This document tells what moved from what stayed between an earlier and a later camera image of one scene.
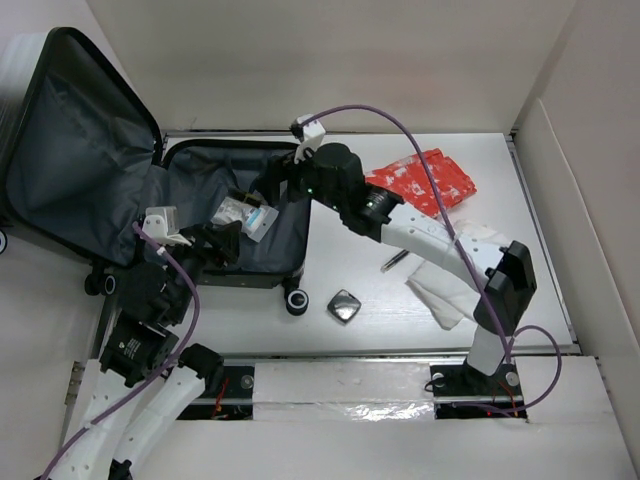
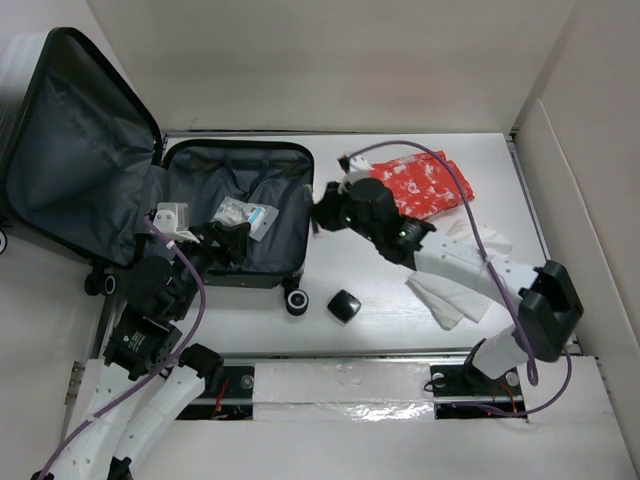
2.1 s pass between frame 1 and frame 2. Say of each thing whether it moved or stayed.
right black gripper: moved
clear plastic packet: stayed
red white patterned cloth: stayed
